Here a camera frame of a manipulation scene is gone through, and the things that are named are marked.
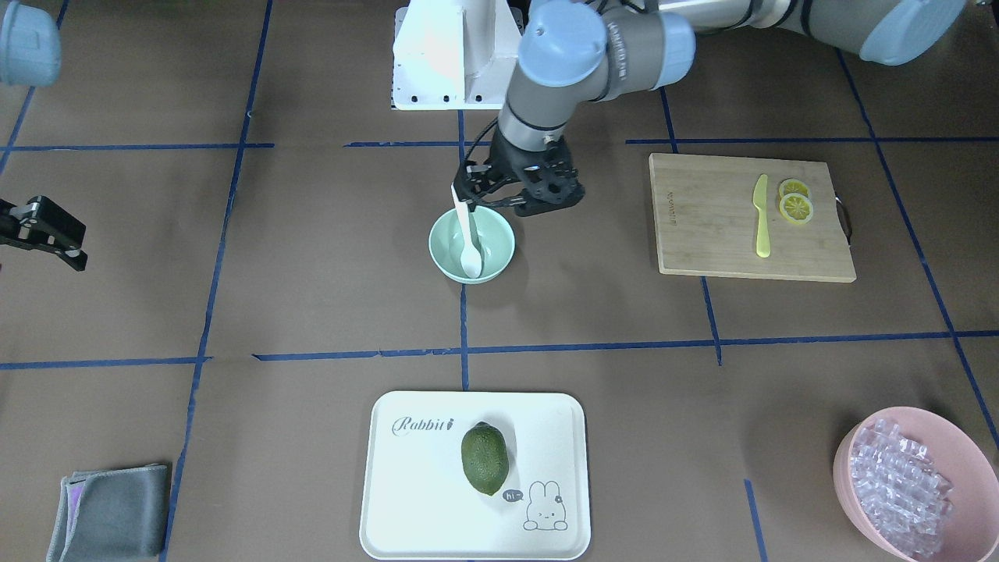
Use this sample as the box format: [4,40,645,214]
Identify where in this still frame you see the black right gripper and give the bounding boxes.
[1,196,88,272]

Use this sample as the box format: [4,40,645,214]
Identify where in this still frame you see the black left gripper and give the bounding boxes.
[454,134,585,217]

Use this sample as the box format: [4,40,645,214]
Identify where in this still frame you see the green bowl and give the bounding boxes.
[428,205,516,285]

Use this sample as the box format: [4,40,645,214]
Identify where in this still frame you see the white plastic spoon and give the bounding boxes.
[450,184,484,279]

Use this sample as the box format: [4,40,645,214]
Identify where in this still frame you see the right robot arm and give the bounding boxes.
[1,1,88,272]

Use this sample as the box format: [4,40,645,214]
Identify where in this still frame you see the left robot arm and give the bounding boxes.
[453,1,965,217]

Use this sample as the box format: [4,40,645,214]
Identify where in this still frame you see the pink bowl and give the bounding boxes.
[832,407,998,561]

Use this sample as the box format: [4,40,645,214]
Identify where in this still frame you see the bamboo cutting board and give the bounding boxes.
[649,153,857,283]

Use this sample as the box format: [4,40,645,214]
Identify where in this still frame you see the green avocado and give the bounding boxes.
[460,421,510,496]

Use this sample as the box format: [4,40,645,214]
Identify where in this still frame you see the grey folded cloth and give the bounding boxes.
[45,464,170,561]

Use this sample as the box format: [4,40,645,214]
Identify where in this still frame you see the yellow plastic knife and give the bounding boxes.
[752,173,771,258]

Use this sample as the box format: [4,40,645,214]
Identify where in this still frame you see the upper lemon slice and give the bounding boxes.
[778,178,811,198]

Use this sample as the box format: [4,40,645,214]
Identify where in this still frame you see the white rabbit tray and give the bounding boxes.
[359,390,592,561]

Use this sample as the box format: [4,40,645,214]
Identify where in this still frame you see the clear ice cubes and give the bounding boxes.
[848,418,954,560]

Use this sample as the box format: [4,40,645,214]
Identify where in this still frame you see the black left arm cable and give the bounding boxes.
[460,117,500,169]

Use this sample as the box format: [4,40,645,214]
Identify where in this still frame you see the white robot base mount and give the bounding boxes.
[390,1,528,111]

